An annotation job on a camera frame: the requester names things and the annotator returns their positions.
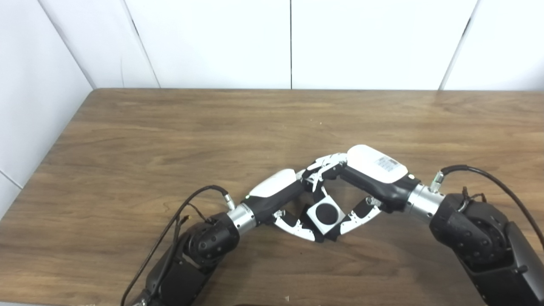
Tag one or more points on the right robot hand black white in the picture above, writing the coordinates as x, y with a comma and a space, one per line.
374, 174

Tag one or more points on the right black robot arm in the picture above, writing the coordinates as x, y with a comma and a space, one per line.
480, 238

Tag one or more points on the white square piece with hole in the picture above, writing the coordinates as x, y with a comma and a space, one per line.
312, 223

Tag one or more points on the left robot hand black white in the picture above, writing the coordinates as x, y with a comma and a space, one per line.
272, 193

